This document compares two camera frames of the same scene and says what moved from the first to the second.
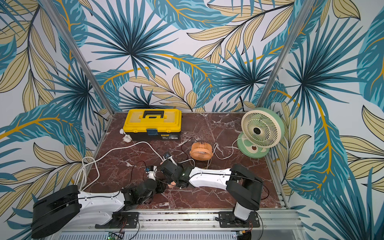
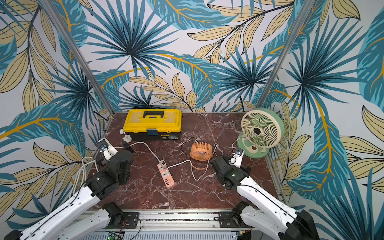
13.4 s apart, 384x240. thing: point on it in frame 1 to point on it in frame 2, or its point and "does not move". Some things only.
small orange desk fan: x=201 y=151 does not move
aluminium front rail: x=256 y=224 does not move
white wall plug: x=127 y=138 does not move
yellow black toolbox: x=144 y=124 does not move
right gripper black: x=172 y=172 to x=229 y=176
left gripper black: x=161 y=187 to x=109 y=165
